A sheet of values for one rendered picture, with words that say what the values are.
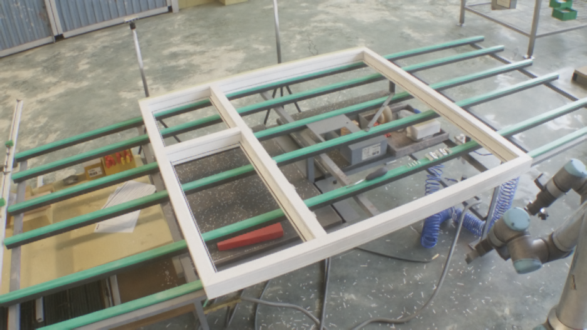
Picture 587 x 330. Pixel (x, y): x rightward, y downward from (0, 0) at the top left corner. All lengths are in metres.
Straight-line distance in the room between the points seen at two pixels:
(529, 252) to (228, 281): 0.99
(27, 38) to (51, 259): 5.86
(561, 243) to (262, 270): 0.99
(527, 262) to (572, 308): 0.27
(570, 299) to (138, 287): 1.95
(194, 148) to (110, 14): 5.71
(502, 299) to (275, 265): 1.58
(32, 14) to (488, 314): 7.13
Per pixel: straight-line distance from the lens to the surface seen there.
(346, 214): 2.28
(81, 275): 1.82
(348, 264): 2.81
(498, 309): 2.74
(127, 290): 2.48
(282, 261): 1.57
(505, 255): 1.75
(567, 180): 1.97
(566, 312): 1.42
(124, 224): 2.31
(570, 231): 1.57
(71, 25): 7.77
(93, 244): 2.28
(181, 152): 2.21
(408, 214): 1.76
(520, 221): 1.62
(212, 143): 2.23
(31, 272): 2.30
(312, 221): 1.70
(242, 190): 2.42
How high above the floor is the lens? 2.09
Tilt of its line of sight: 35 degrees down
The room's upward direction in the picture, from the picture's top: 5 degrees counter-clockwise
